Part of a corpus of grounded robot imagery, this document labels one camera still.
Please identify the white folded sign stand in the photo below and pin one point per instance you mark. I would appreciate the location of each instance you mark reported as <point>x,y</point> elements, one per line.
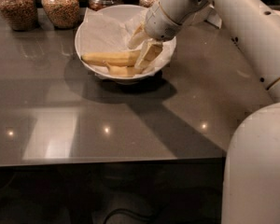
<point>213,18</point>

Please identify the yellow banana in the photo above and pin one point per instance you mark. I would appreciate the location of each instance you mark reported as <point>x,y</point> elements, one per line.
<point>122,71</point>
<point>120,58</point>

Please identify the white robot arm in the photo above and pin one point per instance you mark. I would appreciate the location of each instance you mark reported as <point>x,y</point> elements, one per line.
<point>251,182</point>

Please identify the leftmost glass cereal jar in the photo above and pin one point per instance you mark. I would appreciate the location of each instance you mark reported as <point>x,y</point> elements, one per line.
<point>20,15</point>

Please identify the white paper liner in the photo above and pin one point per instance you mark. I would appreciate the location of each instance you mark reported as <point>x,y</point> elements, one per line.
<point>105,31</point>

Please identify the white bowl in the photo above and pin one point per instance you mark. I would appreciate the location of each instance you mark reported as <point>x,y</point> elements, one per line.
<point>121,47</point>

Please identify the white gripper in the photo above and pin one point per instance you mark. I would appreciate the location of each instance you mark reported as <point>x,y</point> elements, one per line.
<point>159,22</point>

